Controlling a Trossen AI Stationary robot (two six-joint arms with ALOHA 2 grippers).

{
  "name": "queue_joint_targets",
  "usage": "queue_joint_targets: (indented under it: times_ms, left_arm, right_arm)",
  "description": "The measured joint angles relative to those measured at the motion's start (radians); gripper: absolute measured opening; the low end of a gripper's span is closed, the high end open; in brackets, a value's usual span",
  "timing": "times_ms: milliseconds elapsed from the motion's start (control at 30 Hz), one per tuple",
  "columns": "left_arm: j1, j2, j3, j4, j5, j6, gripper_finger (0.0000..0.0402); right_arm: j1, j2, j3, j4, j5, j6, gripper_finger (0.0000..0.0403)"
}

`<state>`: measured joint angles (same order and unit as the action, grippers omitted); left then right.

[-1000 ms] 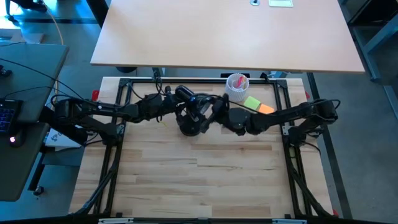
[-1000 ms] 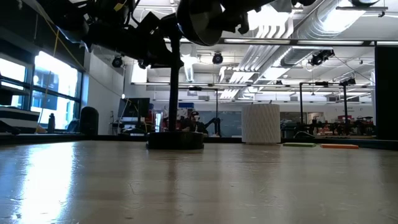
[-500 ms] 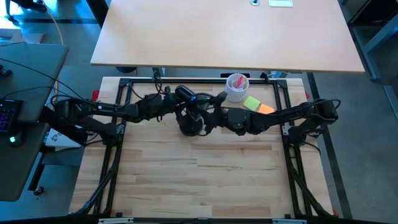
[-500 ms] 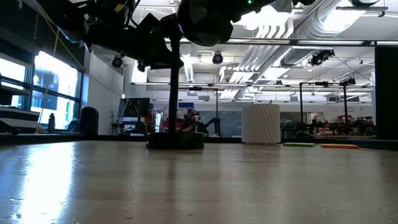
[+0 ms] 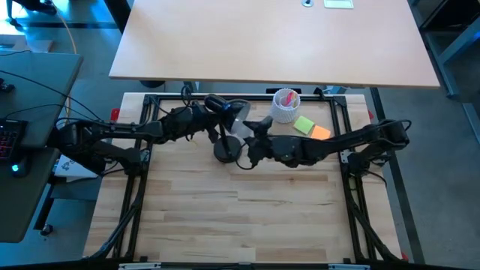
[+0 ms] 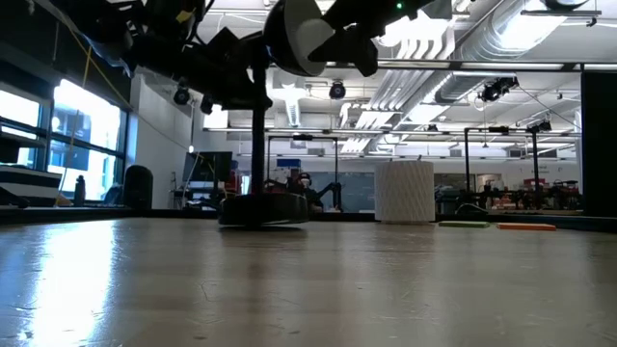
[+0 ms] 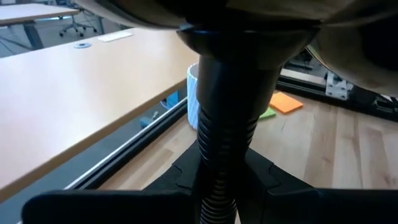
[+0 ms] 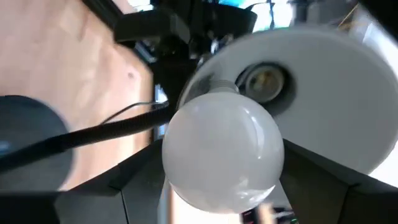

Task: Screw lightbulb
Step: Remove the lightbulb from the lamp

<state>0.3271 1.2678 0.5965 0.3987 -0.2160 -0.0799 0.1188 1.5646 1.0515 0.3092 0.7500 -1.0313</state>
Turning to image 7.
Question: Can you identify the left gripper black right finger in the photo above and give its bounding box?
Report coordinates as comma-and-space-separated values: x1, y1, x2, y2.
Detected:
238, 148, 398, 224

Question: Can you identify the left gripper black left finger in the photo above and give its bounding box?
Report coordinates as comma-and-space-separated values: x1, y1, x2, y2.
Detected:
21, 139, 203, 224

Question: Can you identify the white flat keyboard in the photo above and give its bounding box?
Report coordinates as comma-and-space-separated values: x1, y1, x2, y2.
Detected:
97, 30, 134, 43

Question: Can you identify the white textured cup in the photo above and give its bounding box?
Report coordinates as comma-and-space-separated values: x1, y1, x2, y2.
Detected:
186, 63, 200, 131

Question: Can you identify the blue box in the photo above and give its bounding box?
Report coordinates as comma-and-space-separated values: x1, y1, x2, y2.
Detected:
165, 91, 180, 110

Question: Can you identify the office swivel chair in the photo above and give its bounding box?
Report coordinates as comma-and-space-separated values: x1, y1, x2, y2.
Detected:
58, 14, 98, 39

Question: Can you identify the silver corner bracket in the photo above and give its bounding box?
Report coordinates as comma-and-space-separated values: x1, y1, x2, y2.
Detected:
325, 71, 354, 101

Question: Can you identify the black gooseneck desk lamp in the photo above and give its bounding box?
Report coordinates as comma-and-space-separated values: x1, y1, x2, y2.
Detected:
73, 0, 398, 224

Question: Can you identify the black aluminium frame rail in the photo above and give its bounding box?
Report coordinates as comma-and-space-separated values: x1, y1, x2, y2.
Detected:
63, 96, 189, 191
275, 67, 398, 123

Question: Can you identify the orange sticky note pad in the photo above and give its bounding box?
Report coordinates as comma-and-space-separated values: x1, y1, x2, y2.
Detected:
269, 91, 304, 115

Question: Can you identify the light wood office table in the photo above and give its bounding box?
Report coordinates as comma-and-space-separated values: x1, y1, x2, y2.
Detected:
0, 27, 200, 203
0, 2, 80, 50

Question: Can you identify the green sticky note pad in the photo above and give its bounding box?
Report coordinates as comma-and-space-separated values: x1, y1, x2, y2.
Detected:
257, 106, 277, 121

